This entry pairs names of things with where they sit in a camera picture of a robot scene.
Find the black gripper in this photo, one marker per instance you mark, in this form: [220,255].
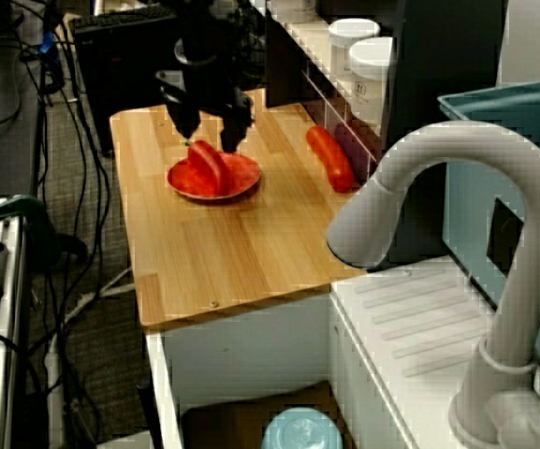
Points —
[204,89]

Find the red toy pepper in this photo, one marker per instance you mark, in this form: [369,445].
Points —
[206,168]

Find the red round plate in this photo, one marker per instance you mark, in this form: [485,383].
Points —
[243,175]

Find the dark tiled backsplash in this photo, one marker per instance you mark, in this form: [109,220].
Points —
[283,70]

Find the black computer tower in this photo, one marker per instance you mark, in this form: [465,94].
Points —
[110,70]

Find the orange toy sausage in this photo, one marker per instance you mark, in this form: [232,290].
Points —
[330,159]

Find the white lidded jar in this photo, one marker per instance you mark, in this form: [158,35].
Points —
[370,79]
[354,42]

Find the blue tape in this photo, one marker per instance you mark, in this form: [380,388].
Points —
[47,44]

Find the dark grey upright panel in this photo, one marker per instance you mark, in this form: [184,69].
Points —
[438,70]

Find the grey curved faucet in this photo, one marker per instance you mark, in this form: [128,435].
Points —
[466,135]

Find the white sink unit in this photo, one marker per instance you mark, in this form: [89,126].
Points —
[419,318]

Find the teal plastic bin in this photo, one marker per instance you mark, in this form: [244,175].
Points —
[494,110]

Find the brown board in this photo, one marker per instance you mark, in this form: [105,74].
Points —
[223,421]

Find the light blue bowl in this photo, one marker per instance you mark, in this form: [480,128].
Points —
[302,430]

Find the aluminium frame rail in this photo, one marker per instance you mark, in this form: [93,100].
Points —
[3,327]

